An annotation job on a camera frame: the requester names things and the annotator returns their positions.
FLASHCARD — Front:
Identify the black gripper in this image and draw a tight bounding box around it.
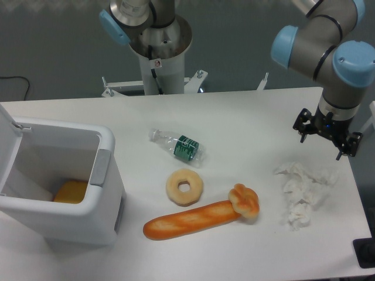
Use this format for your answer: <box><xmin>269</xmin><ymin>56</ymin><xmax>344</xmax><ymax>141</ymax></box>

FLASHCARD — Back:
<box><xmin>292</xmin><ymin>108</ymin><xmax>363</xmax><ymax>160</ymax></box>

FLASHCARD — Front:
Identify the small knotted bread roll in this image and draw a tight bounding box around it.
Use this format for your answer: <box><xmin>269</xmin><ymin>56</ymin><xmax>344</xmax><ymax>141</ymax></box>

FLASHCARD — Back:
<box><xmin>228</xmin><ymin>183</ymin><xmax>260</xmax><ymax>219</ymax></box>

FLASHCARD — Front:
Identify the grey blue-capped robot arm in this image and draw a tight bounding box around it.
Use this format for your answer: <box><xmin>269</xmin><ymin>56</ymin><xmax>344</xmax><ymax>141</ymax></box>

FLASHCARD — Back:
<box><xmin>271</xmin><ymin>0</ymin><xmax>374</xmax><ymax>157</ymax></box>

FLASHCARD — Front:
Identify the yellow bread inside bin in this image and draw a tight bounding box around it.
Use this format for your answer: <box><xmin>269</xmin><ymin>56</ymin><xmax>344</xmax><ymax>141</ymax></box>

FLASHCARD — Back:
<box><xmin>53</xmin><ymin>180</ymin><xmax>87</xmax><ymax>204</ymax></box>

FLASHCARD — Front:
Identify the crumpled white tissue paper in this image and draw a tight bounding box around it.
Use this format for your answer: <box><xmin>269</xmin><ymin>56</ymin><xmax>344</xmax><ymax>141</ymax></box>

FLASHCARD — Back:
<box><xmin>274</xmin><ymin>162</ymin><xmax>339</xmax><ymax>231</ymax></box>

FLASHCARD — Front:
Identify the black device at edge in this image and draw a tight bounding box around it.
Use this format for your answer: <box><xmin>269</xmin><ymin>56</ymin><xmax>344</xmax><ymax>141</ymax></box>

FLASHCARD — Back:
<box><xmin>353</xmin><ymin>238</ymin><xmax>374</xmax><ymax>269</ymax></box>

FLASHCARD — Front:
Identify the clear bottle green label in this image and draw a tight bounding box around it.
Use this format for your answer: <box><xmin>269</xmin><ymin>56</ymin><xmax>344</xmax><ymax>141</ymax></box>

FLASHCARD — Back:
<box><xmin>148</xmin><ymin>128</ymin><xmax>206</xmax><ymax>168</ymax></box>

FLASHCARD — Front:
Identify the long orange baguette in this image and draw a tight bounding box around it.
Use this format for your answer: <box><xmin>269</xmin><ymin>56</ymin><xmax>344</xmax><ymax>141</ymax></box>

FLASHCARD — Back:
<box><xmin>143</xmin><ymin>200</ymin><xmax>240</xmax><ymax>241</ymax></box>

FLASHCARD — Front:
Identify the white frame at right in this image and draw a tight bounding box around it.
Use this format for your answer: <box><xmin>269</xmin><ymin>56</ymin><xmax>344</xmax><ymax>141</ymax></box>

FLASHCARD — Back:
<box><xmin>360</xmin><ymin>101</ymin><xmax>375</xmax><ymax>136</ymax></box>

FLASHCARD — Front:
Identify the round ring-shaped bread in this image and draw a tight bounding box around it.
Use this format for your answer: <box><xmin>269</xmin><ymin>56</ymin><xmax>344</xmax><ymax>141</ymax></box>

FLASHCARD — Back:
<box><xmin>166</xmin><ymin>169</ymin><xmax>204</xmax><ymax>206</ymax></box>

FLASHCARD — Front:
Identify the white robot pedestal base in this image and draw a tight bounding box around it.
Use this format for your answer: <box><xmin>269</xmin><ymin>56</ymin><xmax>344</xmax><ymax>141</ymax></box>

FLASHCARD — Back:
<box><xmin>99</xmin><ymin>1</ymin><xmax>208</xmax><ymax>95</ymax></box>

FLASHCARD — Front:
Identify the black cable on floor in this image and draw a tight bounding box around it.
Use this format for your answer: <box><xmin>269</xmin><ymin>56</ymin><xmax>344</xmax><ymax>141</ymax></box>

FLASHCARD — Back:
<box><xmin>0</xmin><ymin>76</ymin><xmax>30</xmax><ymax>101</ymax></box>

